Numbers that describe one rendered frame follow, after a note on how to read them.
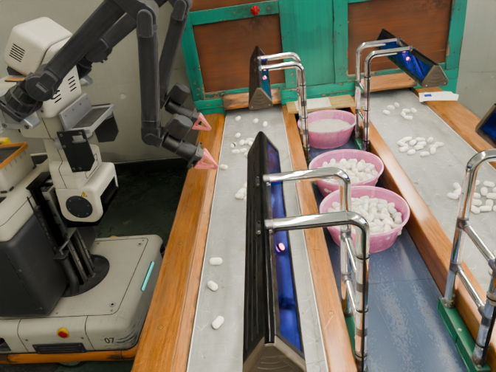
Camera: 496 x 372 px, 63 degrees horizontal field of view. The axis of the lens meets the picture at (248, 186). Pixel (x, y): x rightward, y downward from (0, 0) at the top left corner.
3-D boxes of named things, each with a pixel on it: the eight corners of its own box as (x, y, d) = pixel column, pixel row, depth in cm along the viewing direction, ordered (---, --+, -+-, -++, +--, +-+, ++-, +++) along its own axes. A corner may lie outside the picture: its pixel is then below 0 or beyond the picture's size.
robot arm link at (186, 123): (146, 127, 139) (142, 140, 132) (161, 100, 133) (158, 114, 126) (178, 142, 143) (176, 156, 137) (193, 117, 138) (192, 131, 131)
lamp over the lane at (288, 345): (243, 384, 51) (235, 346, 47) (248, 158, 104) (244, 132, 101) (308, 379, 50) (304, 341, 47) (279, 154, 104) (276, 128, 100)
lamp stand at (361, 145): (363, 164, 167) (364, 53, 145) (353, 143, 184) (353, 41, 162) (410, 159, 166) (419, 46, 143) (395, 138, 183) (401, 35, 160)
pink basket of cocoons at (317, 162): (333, 215, 140) (332, 192, 135) (297, 182, 162) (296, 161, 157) (398, 193, 146) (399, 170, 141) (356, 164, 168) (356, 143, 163)
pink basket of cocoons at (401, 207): (327, 265, 119) (326, 239, 115) (315, 213, 142) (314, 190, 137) (420, 256, 117) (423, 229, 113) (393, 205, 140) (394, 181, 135)
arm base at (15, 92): (15, 90, 130) (-8, 102, 120) (27, 72, 127) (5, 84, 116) (38, 108, 133) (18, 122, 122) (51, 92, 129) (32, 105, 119)
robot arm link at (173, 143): (161, 139, 141) (157, 147, 136) (170, 125, 137) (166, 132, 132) (178, 149, 142) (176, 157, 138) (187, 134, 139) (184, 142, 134)
